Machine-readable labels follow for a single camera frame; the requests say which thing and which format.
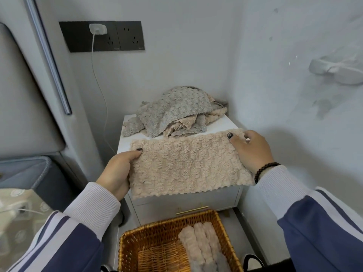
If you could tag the grey padded headboard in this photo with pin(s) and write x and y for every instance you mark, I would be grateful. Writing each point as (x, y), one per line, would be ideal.
(25, 104)

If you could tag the single beige towel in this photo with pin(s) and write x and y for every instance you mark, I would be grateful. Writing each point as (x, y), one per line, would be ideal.
(187, 167)
(214, 237)
(190, 246)
(204, 243)

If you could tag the silver headboard trim strip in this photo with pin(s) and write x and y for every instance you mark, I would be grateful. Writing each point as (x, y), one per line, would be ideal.
(48, 56)

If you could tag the person's right shoe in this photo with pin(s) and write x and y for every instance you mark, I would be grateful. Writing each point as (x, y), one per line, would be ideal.
(253, 262)

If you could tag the person's left forearm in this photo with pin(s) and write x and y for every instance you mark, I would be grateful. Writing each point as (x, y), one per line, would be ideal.
(65, 237)

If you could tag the person's right hand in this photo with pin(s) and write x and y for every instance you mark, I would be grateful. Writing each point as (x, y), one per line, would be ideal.
(255, 152)

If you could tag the narrow black wall socket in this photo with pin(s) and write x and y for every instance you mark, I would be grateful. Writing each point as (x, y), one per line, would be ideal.
(130, 35)

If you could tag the wide black wall socket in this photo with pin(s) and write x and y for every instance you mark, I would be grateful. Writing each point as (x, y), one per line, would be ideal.
(75, 36)

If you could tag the person's left hand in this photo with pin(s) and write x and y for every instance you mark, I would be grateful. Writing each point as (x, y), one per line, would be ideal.
(116, 172)

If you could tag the orange wicker basket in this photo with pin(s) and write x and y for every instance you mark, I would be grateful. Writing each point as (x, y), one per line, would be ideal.
(153, 246)

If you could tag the white charger plug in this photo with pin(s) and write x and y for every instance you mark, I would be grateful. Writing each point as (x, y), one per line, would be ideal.
(98, 28)

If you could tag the single grey towel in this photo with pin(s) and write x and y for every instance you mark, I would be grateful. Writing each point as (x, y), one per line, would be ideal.
(197, 267)
(224, 263)
(210, 266)

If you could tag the white nightstand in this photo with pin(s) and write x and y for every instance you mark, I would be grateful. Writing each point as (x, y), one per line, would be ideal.
(158, 206)

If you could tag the pile of beige grey towels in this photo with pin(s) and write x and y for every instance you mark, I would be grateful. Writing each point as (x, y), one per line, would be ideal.
(175, 107)

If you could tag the patterned beige bedspread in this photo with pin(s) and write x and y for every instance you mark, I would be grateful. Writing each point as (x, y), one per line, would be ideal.
(20, 223)

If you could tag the person's right forearm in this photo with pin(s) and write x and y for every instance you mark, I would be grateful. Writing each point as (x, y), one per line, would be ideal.
(314, 223)

